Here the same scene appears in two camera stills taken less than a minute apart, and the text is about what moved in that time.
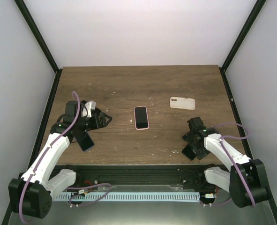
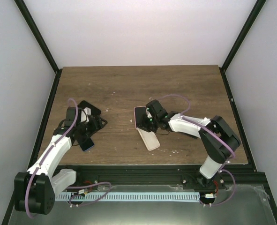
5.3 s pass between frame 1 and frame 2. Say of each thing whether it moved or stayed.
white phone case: moved
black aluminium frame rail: stayed
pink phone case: stayed
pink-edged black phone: stayed
